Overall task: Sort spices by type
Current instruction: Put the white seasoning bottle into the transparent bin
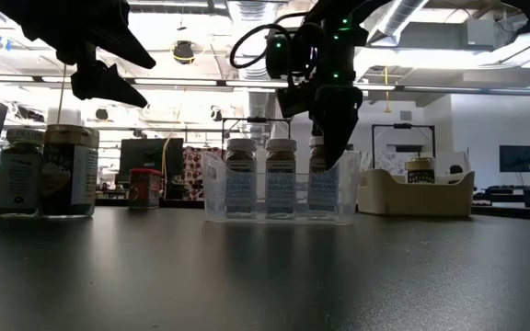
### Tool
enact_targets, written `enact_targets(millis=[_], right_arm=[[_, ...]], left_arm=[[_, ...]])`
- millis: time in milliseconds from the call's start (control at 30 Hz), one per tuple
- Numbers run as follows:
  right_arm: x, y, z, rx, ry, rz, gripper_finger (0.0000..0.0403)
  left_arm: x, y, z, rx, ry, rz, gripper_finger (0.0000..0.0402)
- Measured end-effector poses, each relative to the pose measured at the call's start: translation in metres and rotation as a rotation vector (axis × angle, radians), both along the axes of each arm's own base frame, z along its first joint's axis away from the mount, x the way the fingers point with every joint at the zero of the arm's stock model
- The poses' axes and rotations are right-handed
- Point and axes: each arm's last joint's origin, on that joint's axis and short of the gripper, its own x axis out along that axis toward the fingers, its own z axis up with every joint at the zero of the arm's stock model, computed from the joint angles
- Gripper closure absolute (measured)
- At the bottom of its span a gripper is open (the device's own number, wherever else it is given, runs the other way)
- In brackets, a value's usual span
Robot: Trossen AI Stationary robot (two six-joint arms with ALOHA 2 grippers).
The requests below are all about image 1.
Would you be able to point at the black round ceiling speaker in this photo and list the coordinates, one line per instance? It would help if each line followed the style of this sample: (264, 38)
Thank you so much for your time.
(101, 114)

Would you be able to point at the black framed whiteboard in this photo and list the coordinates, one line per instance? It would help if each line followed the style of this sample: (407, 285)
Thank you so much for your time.
(403, 125)

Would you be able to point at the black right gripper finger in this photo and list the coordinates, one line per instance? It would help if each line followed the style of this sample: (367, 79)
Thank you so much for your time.
(338, 119)

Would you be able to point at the beige plastic bin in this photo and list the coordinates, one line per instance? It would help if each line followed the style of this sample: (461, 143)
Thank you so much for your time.
(412, 200)

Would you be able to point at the white background box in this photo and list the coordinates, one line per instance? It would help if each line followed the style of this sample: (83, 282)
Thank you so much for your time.
(65, 117)

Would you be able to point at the black ceiling dome fixture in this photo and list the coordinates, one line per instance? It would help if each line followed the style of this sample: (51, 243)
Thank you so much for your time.
(183, 52)

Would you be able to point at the tan lidded dark spice jar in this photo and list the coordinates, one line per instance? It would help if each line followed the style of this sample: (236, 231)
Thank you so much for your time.
(67, 174)
(420, 172)

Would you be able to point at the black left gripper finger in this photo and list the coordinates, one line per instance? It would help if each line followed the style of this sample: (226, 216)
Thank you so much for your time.
(124, 43)
(104, 85)

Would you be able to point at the white lidded glass spice jar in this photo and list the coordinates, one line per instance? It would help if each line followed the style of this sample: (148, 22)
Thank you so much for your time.
(19, 179)

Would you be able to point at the red lidded paprika tin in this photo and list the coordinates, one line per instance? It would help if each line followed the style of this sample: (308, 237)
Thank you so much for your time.
(144, 188)

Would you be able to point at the red white patterned cloth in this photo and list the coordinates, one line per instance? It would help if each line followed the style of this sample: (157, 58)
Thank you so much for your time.
(193, 170)

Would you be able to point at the black background workbench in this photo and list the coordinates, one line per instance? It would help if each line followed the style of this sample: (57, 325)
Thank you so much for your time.
(513, 190)

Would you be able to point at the bagel sesame seasoning jar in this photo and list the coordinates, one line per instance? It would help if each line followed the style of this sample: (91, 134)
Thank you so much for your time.
(320, 193)
(281, 184)
(240, 184)

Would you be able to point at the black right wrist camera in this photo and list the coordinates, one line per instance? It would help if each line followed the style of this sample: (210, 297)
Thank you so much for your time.
(295, 103)

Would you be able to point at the black computer monitor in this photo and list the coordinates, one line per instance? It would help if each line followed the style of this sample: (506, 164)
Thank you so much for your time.
(150, 154)

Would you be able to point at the dark wall screen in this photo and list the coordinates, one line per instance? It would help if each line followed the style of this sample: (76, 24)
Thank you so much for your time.
(519, 158)

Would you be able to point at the white crumpled plastic sheet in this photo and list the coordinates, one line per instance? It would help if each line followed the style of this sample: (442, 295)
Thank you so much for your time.
(387, 163)

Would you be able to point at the clear plastic bin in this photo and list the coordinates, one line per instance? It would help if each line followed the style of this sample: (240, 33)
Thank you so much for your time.
(214, 202)

